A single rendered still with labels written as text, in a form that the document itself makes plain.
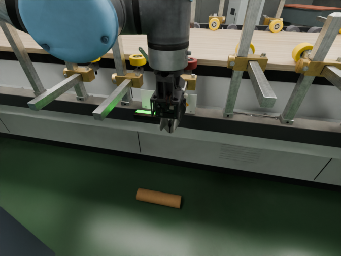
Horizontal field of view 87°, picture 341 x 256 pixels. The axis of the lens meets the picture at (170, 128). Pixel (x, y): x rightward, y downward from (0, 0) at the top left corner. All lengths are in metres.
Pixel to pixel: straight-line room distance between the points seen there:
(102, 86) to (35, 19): 0.99
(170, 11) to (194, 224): 1.16
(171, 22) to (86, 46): 0.18
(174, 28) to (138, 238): 1.13
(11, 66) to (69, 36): 1.38
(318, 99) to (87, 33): 1.10
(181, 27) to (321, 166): 1.34
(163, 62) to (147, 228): 1.06
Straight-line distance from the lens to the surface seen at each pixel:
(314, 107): 1.21
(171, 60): 0.39
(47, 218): 1.52
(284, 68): 0.99
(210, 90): 1.04
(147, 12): 0.37
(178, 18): 0.38
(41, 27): 0.26
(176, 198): 1.26
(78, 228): 1.39
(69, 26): 0.25
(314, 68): 0.83
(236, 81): 0.78
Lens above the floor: 1.17
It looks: 39 degrees down
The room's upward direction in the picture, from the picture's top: straight up
